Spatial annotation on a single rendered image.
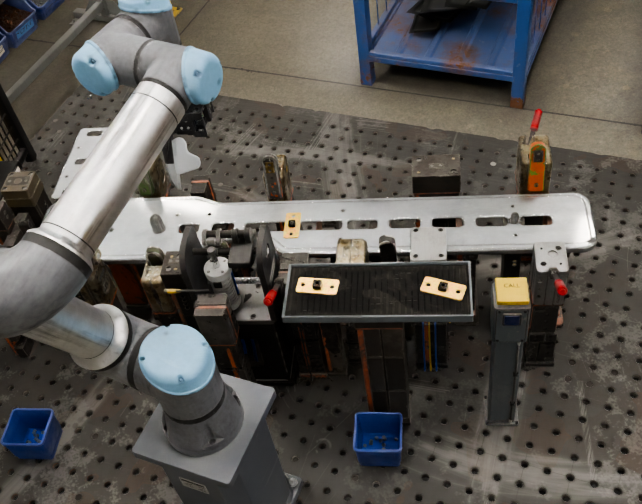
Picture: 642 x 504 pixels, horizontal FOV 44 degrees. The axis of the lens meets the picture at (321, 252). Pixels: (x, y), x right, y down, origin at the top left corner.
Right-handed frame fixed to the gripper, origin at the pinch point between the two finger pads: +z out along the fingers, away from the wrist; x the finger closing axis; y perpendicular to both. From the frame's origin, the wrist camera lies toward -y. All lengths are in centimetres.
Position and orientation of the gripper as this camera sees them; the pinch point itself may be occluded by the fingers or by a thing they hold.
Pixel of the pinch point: (184, 161)
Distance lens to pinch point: 149.8
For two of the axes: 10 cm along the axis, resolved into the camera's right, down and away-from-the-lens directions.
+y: 9.9, -0.2, -1.4
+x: 0.8, -7.5, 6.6
